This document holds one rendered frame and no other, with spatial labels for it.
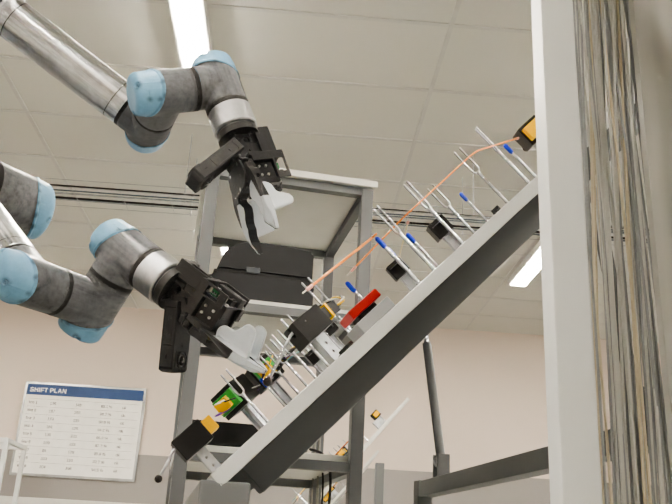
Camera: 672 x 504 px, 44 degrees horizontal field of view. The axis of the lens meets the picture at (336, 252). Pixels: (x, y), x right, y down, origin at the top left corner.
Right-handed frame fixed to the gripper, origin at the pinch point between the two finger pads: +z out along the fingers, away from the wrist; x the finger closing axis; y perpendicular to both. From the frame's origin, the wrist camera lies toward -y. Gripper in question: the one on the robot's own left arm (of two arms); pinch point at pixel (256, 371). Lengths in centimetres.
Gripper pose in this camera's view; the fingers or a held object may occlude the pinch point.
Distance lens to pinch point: 123.4
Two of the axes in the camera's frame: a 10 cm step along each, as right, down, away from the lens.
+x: 3.7, 1.3, 9.2
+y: 5.3, -8.4, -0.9
